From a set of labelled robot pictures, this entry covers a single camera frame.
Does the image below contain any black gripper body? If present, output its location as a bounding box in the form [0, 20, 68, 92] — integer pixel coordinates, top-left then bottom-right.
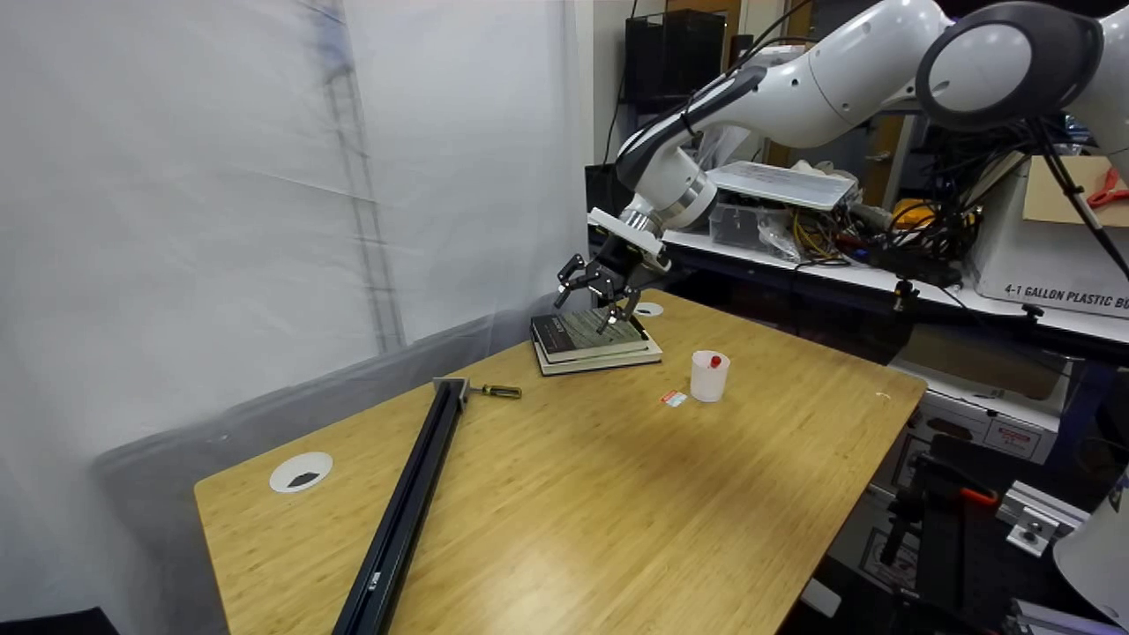
[559, 240, 667, 312]

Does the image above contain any white ceramic mug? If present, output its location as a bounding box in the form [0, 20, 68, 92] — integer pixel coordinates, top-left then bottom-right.
[690, 350, 729, 401]

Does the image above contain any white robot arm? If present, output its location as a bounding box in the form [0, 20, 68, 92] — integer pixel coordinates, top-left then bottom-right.
[553, 0, 1129, 325]

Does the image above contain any upper grey hardcover book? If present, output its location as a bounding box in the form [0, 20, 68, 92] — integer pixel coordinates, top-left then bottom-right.
[528, 312, 650, 357]

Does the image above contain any small red white label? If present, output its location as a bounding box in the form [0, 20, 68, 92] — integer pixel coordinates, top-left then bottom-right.
[662, 392, 688, 408]

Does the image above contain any small dark metal tool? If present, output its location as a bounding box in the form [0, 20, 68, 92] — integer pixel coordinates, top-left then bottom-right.
[462, 386, 522, 397]

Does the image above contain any white plastic tray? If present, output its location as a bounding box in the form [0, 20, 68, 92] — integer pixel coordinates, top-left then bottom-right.
[705, 161, 854, 212]

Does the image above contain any white backdrop curtain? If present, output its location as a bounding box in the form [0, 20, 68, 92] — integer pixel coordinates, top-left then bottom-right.
[0, 0, 587, 635]

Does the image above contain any long black metal bar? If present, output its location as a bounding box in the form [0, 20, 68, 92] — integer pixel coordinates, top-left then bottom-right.
[331, 380, 466, 635]

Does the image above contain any white cardboard storage box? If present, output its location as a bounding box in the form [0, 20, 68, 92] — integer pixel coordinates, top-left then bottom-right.
[969, 159, 1129, 316]

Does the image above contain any white cable grommet hole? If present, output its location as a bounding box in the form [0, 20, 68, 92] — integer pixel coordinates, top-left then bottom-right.
[267, 450, 334, 495]

